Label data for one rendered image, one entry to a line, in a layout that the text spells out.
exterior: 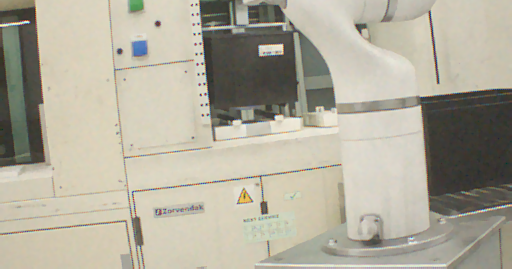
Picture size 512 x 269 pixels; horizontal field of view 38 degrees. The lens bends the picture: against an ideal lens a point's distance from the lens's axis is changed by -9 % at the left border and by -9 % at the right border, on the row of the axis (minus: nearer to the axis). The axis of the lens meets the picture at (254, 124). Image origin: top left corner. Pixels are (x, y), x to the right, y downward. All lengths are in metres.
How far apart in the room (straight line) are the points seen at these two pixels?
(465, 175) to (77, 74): 0.84
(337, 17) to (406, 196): 0.25
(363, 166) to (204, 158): 0.74
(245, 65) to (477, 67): 0.57
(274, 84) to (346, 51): 0.95
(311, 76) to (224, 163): 1.01
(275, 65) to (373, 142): 0.95
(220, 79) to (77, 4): 0.43
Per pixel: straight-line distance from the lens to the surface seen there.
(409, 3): 1.07
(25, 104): 2.18
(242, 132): 1.95
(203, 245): 1.76
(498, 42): 1.98
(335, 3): 1.02
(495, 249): 1.18
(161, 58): 1.73
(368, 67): 1.03
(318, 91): 2.72
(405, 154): 1.05
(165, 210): 1.74
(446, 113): 1.44
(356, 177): 1.06
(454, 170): 1.45
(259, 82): 1.96
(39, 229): 1.75
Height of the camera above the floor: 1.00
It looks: 3 degrees down
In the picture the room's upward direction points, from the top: 6 degrees counter-clockwise
